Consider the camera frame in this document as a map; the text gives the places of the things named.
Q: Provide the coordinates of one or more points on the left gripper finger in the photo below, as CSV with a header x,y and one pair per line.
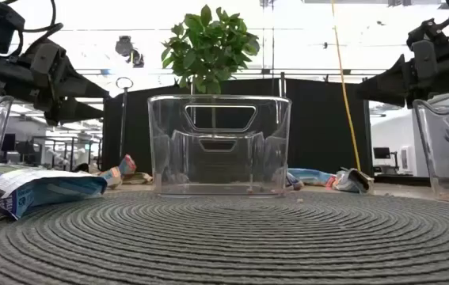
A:
x,y
73,112
85,91

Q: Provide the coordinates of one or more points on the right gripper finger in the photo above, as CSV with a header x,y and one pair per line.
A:
x,y
390,79
390,97

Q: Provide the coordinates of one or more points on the brown granola bar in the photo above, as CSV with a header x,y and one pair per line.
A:
x,y
352,180

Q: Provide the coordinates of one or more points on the green and beige granola bar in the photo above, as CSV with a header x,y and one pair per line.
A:
x,y
140,178

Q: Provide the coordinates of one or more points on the blue granola bar red ends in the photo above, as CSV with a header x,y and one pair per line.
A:
x,y
311,176

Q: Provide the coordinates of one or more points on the black pole stand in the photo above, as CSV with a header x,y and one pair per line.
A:
x,y
123,118

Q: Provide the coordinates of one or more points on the black computer monitor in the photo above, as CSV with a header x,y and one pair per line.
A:
x,y
381,153

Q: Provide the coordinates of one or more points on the black ceiling-mounted device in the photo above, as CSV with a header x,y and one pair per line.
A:
x,y
125,46

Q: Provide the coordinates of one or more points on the black partition screen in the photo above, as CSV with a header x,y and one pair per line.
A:
x,y
319,130

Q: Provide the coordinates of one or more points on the green potted plant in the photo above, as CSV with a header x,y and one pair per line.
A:
x,y
208,43

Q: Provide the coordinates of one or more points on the round grey woven placemat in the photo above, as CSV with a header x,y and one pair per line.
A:
x,y
224,237

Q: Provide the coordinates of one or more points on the black metal rig frame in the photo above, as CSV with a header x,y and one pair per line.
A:
x,y
398,180

